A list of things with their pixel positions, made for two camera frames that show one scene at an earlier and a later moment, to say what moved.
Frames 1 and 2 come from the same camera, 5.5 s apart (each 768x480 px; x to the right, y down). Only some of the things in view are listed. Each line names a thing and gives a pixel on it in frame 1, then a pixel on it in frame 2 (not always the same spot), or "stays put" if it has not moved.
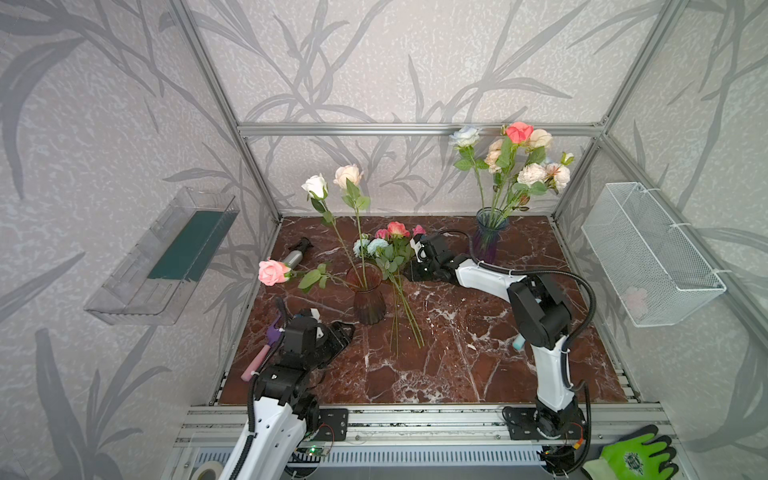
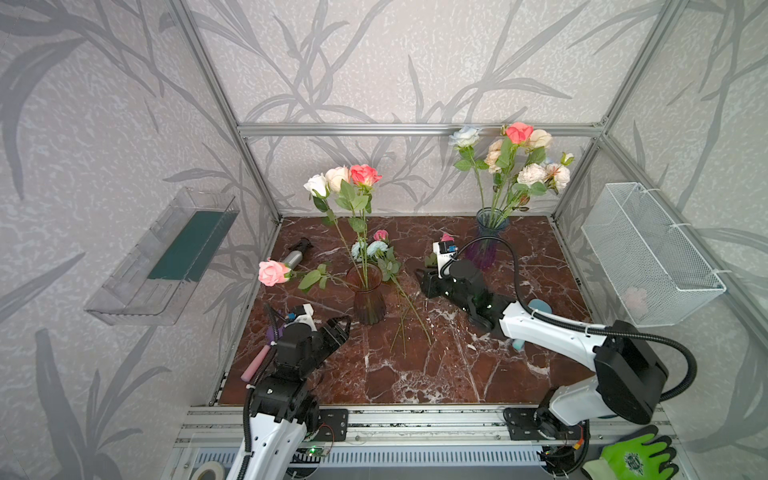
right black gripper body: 424,257 -> 447,285
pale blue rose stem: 465,138 stays put
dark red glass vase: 365,279 stays put
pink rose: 272,273 stays put
